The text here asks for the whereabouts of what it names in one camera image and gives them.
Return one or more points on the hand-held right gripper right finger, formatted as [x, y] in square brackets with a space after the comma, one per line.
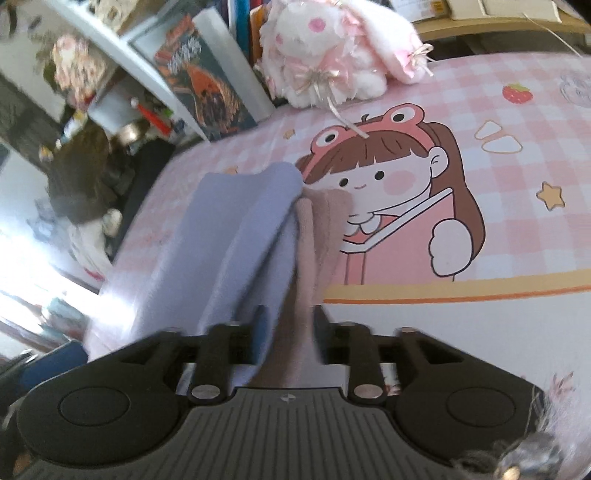
[323, 337]

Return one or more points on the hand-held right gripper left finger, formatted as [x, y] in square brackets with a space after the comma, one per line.
[261, 332]

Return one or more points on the pink and purple sweater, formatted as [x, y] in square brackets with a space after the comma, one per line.
[240, 240]

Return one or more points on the black case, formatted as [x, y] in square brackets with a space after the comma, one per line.
[138, 184]

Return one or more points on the blue object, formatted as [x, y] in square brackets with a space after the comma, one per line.
[55, 362]

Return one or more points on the pink checked cartoon desk mat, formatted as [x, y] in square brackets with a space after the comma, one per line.
[485, 194]

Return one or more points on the grey fringed sleeve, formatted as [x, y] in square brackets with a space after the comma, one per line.
[531, 454]

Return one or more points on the metal bowl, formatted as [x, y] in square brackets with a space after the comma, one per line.
[127, 133]

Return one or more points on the red bottle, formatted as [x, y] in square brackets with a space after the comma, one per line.
[152, 115]

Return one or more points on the dark fantasy book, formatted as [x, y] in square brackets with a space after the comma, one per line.
[203, 87]

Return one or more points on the white and pink plush toy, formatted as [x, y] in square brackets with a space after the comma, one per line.
[323, 55]

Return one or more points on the white shelf upright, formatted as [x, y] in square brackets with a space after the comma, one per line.
[115, 50]

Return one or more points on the row of colourful books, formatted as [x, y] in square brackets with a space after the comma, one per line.
[240, 9]

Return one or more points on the pink paper decoration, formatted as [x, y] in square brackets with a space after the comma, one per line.
[71, 64]

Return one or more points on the white labelled box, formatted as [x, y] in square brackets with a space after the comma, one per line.
[422, 8]

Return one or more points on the wooden lower shelf board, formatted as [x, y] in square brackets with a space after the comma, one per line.
[508, 28]

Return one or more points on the white cardboard box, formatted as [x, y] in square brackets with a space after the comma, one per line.
[503, 8]

